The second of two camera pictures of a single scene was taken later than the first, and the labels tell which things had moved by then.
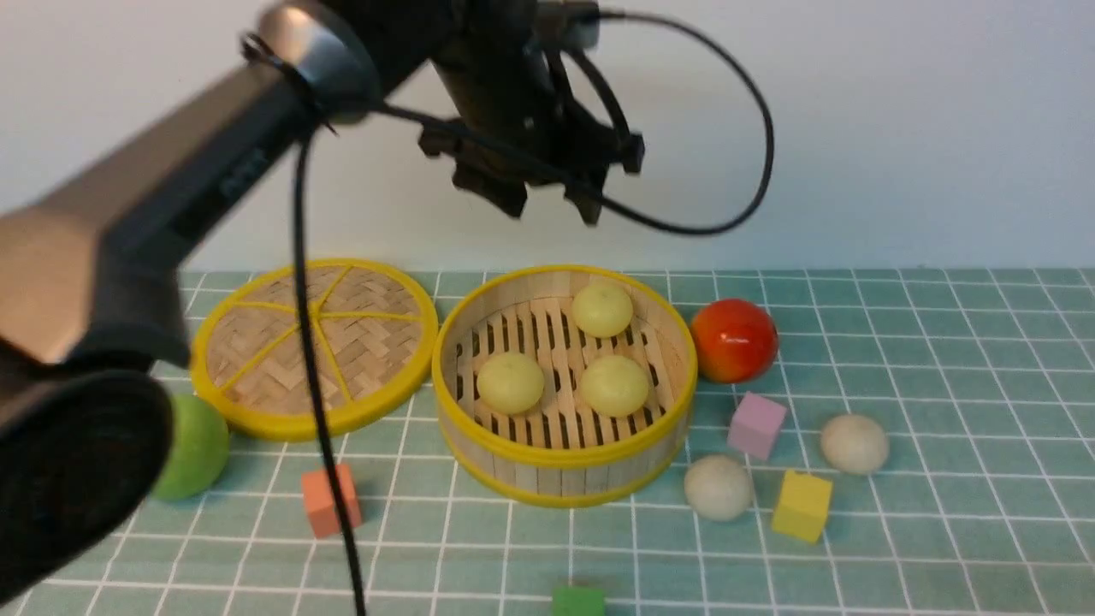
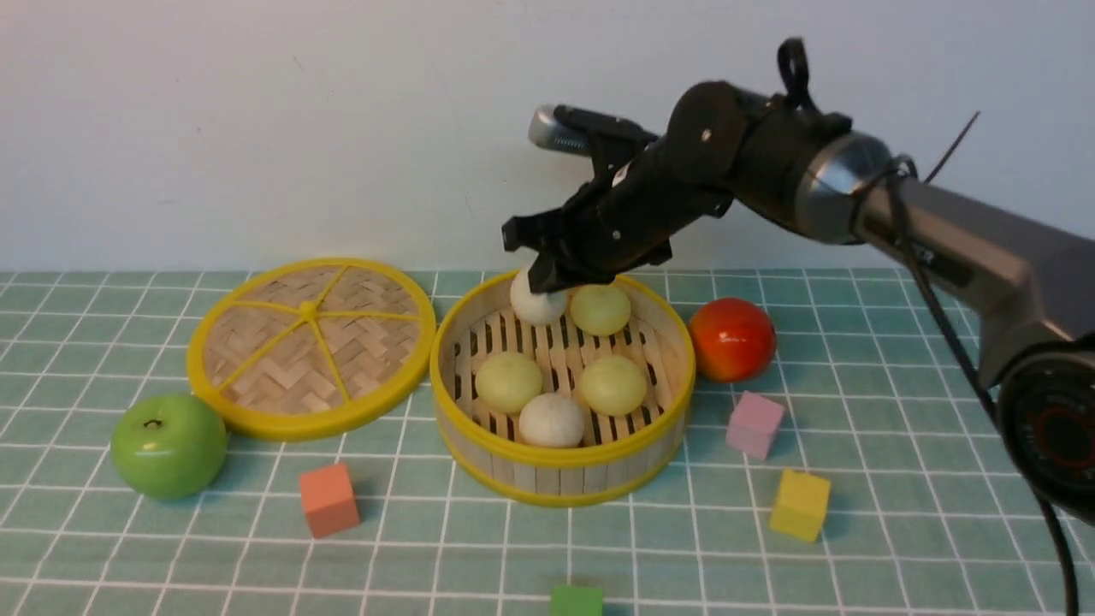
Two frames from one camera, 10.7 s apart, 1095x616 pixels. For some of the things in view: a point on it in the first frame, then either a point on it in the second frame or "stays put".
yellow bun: [614, 386] stays put
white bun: [854, 444] → [540, 309]
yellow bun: [602, 310] stays put
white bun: [719, 487] → [551, 420]
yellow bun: [511, 383] stays put
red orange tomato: [734, 340] stays put
